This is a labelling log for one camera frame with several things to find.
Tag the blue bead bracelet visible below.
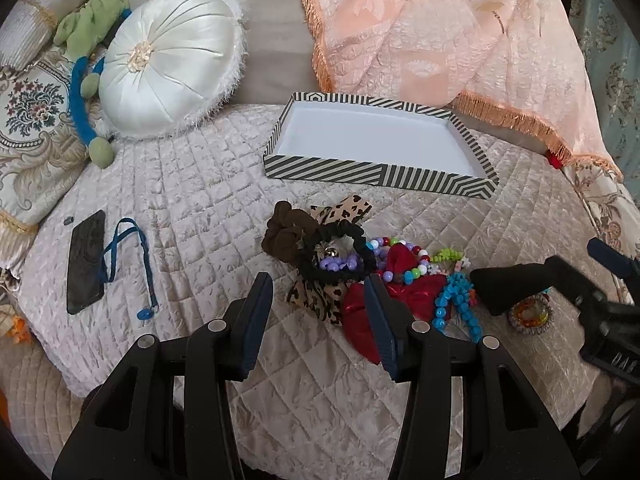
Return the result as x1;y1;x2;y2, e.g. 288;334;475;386
432;271;484;344

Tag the red velvet bow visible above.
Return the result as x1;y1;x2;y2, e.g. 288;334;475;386
342;242;449;366

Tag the green white bead bracelet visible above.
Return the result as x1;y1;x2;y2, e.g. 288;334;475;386
430;247;472;273

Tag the black scrunchie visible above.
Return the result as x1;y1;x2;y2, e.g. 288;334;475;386
296;219;378;286

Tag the leopard print bow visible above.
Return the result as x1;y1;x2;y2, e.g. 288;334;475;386
286;194;372;325

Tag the multicolour bead bracelet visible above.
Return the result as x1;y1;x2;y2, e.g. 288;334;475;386
365;236;433;286

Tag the purple bead bracelet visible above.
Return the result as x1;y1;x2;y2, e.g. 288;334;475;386
318;253;362;273

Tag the brown scrunchie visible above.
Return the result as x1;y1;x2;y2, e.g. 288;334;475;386
262;200;319;264

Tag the red tassel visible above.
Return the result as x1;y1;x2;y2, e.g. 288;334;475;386
544;151;563;169

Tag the beige quilted bedspread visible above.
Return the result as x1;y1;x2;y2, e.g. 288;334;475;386
1;105;618;479

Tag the black smartphone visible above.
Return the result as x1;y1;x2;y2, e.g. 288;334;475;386
66;210;105;315

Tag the striped black white tray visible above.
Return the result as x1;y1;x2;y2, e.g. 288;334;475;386
262;92;499;200

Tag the peach fringed blanket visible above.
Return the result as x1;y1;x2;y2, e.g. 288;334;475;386
302;0;615;170

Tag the floral embroidered pillow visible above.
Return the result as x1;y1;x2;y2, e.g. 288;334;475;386
0;47;88;278

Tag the round white satin cushion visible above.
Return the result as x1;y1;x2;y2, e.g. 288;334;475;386
98;0;246;141

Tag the grey bolster pillow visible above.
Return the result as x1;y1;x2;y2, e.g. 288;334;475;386
129;0;318;104

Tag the green blue plush toy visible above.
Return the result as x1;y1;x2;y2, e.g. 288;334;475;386
52;0;132;169

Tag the blue lanyard strap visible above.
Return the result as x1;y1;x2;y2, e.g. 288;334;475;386
98;216;160;322

